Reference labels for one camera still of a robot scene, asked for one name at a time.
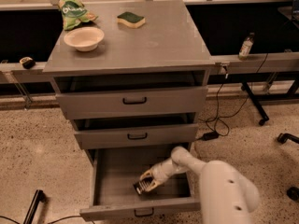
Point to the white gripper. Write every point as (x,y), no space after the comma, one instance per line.
(161,172)

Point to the black rxbar chocolate bar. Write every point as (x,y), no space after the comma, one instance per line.
(139,187)

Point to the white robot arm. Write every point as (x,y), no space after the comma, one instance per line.
(226,196)

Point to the grey bottom drawer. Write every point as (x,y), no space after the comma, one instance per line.
(115,170)

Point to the grey drawer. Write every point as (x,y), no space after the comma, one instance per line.
(124,95)
(135,131)
(115,170)

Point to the grey middle drawer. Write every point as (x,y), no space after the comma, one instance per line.
(135,131)

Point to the grey top drawer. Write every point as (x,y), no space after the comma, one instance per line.
(124,95)

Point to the grey drawer cabinet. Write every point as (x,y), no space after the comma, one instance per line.
(168,42)

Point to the black power adapter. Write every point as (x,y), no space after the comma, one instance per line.
(210,136)

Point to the black stand leg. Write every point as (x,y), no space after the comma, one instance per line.
(38,198)

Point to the black table leg with caster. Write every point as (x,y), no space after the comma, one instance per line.
(264,118)

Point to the white bowl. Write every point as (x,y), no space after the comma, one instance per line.
(84,39)

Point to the small clear bottle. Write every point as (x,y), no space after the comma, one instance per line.
(246,47)

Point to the green yellow sponge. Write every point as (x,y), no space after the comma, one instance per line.
(131,20)

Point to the black yellow tape measure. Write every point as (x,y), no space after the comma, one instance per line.
(27,62)

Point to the green chip bag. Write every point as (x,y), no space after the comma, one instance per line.
(74,13)

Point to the metal rail shelf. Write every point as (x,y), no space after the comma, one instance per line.
(254,64)

